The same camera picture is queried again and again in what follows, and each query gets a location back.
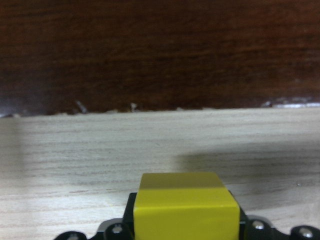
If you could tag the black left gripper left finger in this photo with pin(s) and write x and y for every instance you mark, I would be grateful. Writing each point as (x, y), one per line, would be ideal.
(128, 215)

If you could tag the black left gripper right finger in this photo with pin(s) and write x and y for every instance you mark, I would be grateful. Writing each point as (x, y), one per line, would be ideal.
(242, 217)

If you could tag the yellow cube block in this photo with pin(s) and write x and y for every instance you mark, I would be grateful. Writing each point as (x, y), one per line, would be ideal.
(185, 206)

